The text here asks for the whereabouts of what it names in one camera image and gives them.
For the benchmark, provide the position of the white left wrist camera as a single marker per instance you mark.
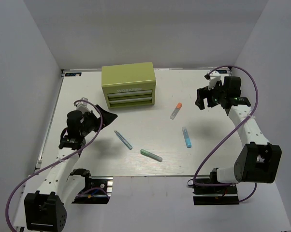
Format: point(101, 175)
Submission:
point(82, 106)

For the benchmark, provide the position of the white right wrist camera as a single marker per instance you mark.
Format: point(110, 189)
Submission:
point(213, 78)

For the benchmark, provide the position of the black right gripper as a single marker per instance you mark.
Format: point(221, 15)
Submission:
point(202, 93)

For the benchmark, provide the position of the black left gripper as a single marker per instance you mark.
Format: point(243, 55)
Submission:
point(108, 117)

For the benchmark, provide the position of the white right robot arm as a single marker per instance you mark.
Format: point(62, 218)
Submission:
point(259, 159)

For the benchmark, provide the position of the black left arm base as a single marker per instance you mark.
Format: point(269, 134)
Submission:
point(95, 190)

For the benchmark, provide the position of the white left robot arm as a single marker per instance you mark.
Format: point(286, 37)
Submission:
point(46, 208)

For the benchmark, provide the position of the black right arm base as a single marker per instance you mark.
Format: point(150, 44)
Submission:
point(203, 196)

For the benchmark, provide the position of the blue capped highlighter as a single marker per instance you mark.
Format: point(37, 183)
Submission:
point(186, 137)

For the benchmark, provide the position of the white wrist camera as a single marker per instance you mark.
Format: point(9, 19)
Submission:
point(213, 78)
point(82, 106)

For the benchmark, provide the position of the orange capped highlighter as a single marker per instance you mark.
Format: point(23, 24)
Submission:
point(175, 111)

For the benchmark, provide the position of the green capped highlighter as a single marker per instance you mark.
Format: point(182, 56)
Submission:
point(151, 155)

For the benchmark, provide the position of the green metal drawer chest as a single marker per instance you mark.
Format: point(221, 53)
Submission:
point(129, 85)

